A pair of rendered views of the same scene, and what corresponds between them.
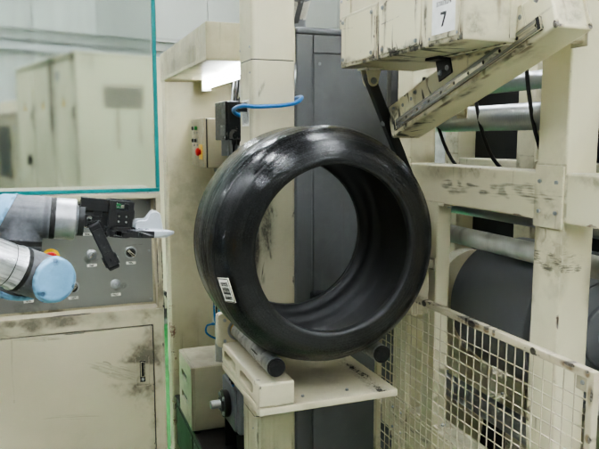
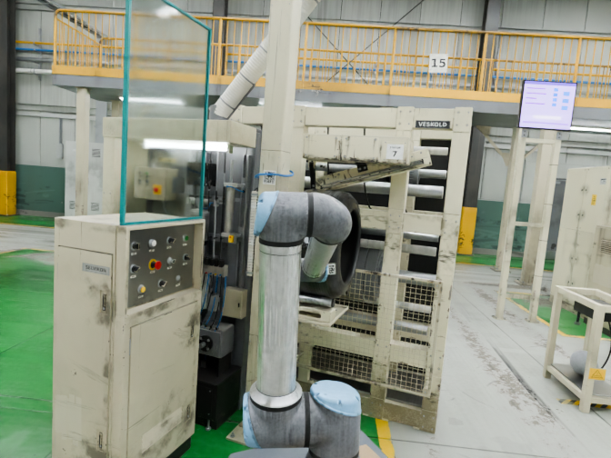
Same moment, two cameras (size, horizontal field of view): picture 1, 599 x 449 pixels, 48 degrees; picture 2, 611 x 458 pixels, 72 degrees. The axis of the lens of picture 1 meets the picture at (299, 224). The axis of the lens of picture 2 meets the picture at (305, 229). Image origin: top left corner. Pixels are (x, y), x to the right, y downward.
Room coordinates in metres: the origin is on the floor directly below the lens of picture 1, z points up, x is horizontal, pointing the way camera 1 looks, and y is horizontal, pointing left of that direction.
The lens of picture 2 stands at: (0.28, 1.75, 1.50)
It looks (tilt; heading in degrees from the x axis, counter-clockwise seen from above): 6 degrees down; 311
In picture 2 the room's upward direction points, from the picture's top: 4 degrees clockwise
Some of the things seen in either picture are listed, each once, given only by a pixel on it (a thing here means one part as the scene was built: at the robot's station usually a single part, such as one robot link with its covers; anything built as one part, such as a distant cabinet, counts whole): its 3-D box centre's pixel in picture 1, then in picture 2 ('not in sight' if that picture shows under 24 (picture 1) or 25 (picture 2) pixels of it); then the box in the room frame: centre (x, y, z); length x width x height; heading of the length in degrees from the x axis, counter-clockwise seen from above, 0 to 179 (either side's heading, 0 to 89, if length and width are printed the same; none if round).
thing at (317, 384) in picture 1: (305, 377); (308, 309); (1.73, -0.01, 0.80); 0.37 x 0.36 x 0.02; 111
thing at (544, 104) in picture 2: not in sight; (546, 105); (1.55, -3.85, 2.60); 0.60 x 0.05 x 0.55; 37
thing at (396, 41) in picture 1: (433, 29); (358, 150); (1.71, -0.34, 1.71); 0.61 x 0.25 x 0.15; 21
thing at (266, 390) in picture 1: (255, 370); (300, 309); (1.68, 0.12, 0.84); 0.36 x 0.09 x 0.06; 21
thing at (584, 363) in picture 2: not in sight; (590, 346); (0.63, -2.16, 0.40); 0.60 x 0.35 x 0.80; 127
